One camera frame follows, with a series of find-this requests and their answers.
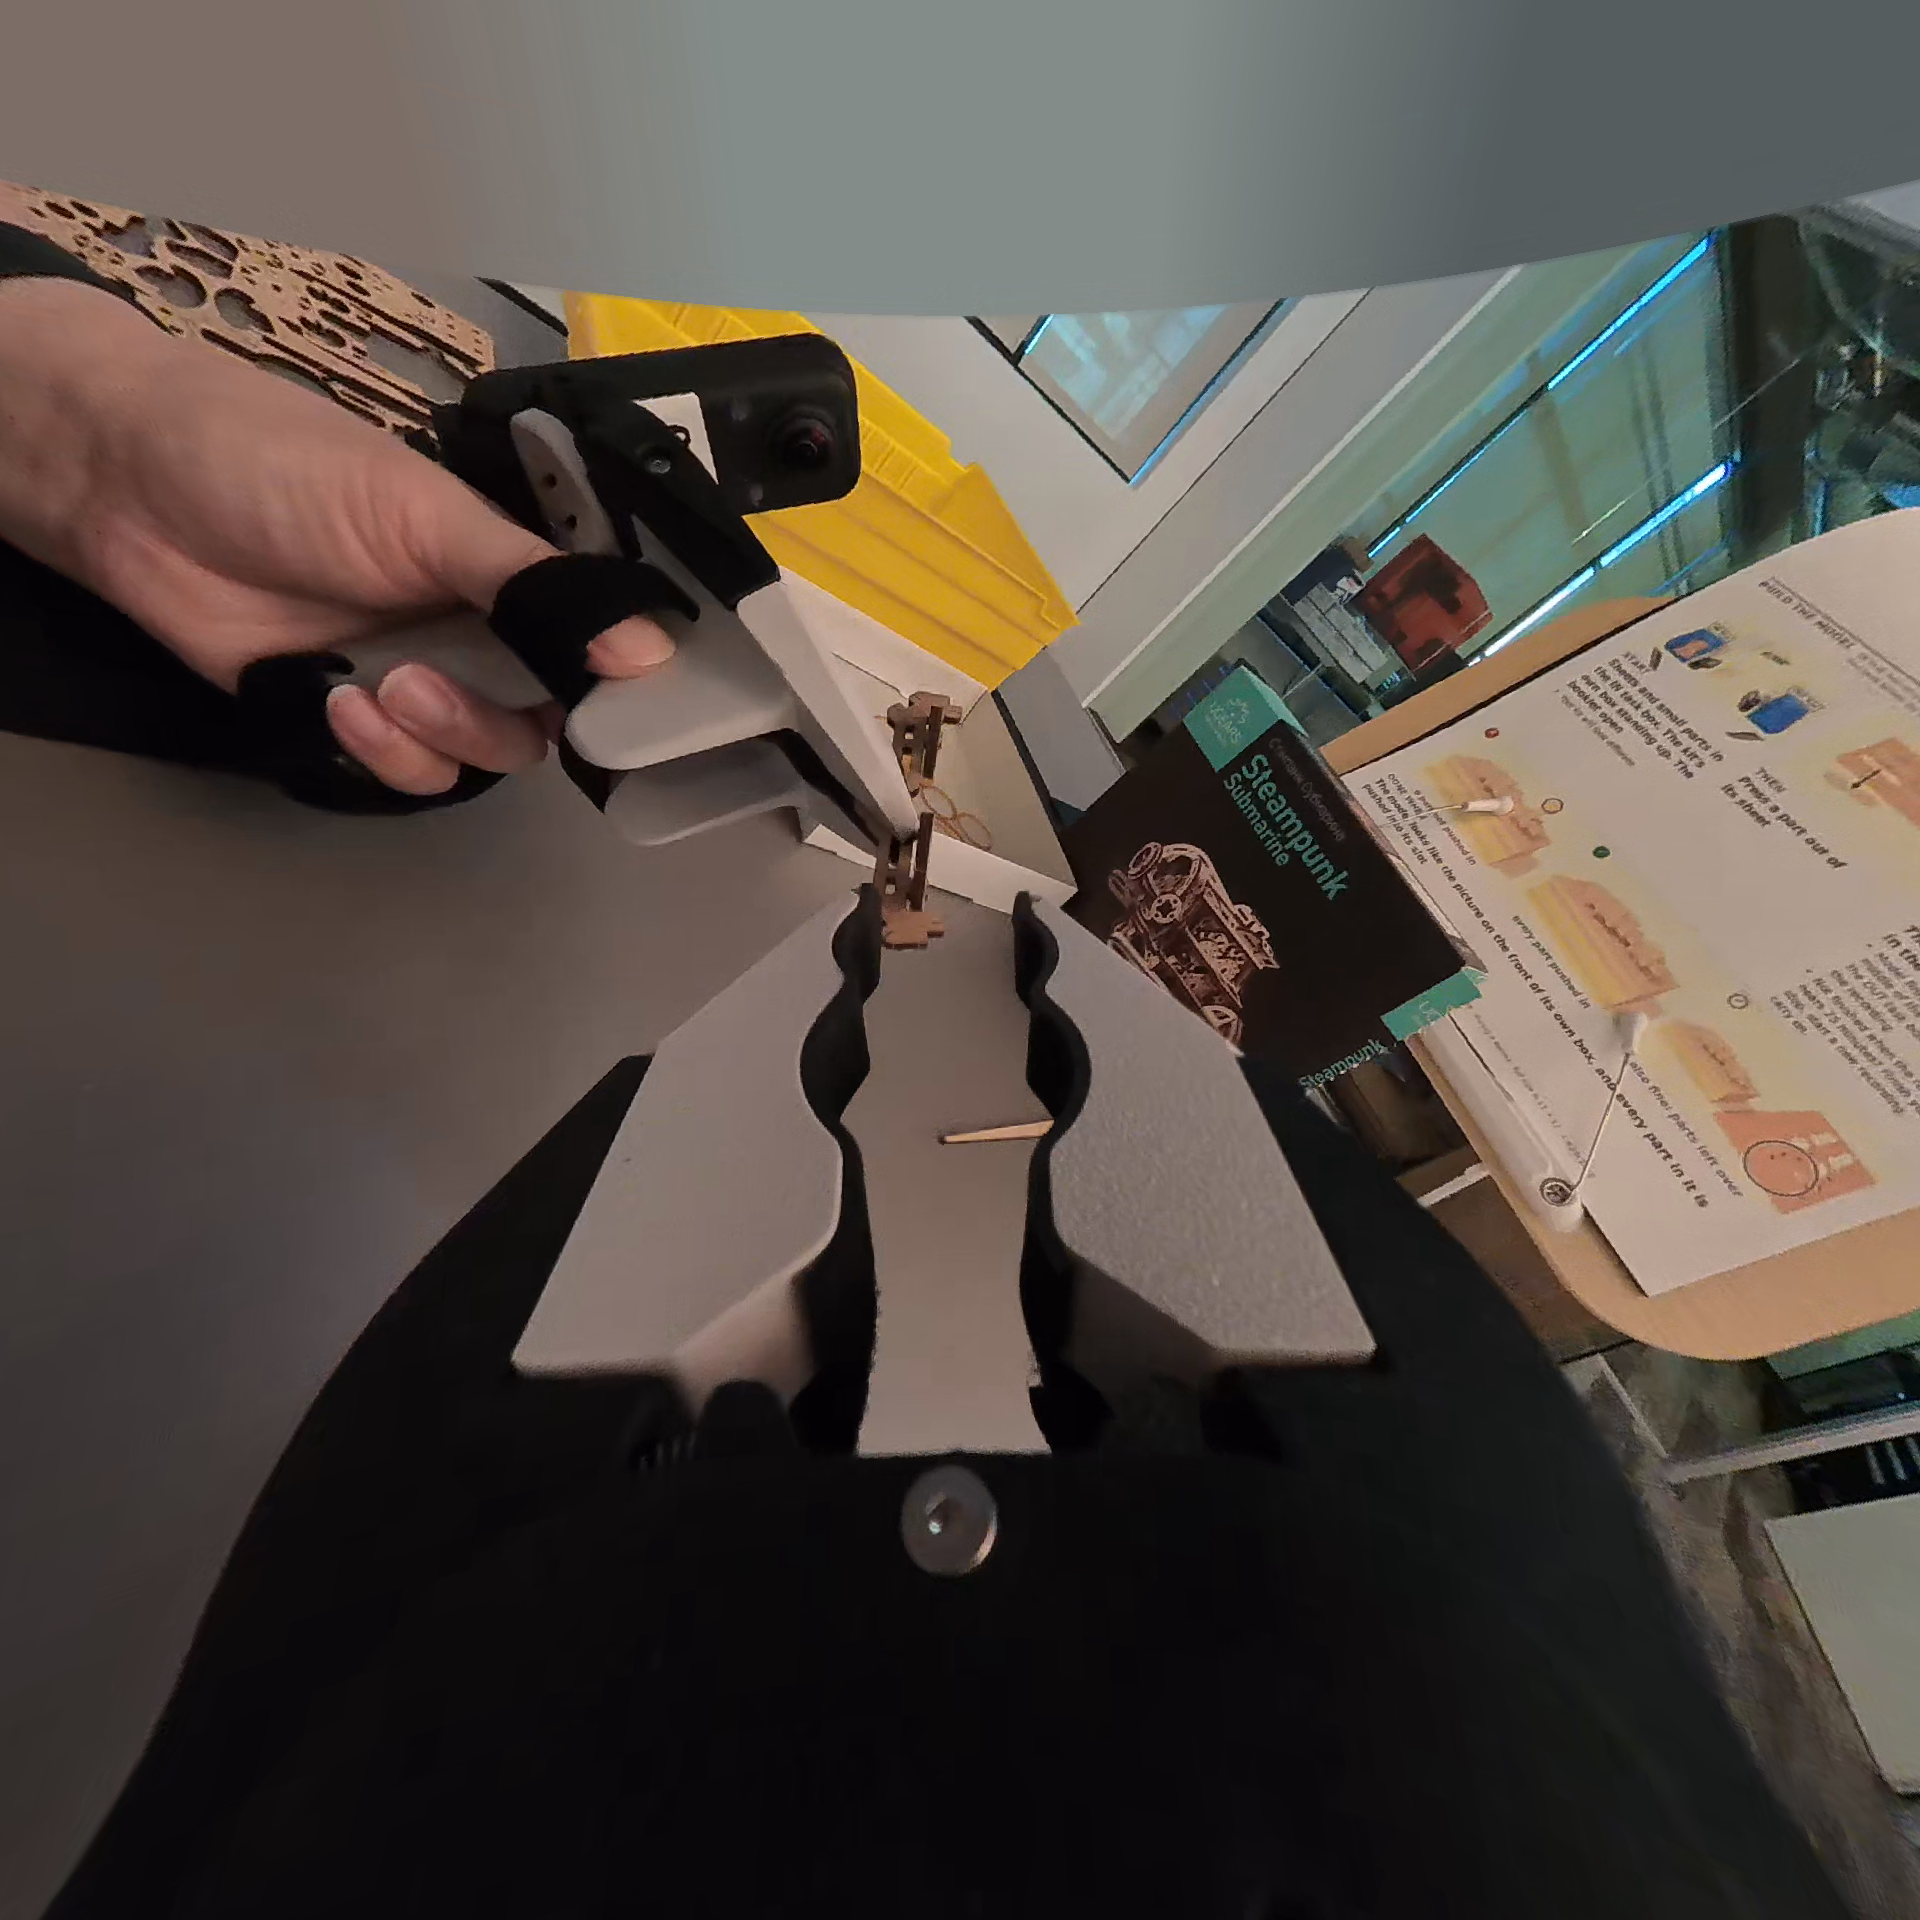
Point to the glass partition window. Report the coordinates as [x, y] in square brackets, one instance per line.
[1141, 376]
[1575, 436]

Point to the grey flat panel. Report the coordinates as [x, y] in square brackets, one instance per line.
[1853, 1635]

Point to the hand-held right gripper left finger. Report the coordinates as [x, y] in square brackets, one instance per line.
[691, 1202]

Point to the printed instruction sheet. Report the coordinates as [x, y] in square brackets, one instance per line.
[1651, 931]

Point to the small wooden model part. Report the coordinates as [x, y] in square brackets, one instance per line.
[908, 923]

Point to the yellow plastic bin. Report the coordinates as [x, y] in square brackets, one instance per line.
[932, 570]

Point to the dark model kit box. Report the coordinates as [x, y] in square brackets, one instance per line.
[1231, 869]

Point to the pale board with rounded corners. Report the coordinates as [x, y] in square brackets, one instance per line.
[1695, 1319]

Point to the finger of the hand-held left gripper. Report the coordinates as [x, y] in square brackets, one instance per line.
[676, 720]
[819, 661]

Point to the person's left hand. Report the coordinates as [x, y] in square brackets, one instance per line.
[226, 482]

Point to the white sheet holder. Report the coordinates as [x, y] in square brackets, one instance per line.
[1556, 1195]

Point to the thin wooden strip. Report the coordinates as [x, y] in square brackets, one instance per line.
[990, 1133]

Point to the perforated wooden parts sheet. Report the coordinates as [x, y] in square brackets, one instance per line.
[226, 301]

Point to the red box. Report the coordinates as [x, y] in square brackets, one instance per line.
[1425, 592]

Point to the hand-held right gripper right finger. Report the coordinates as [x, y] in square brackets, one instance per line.
[1201, 1214]

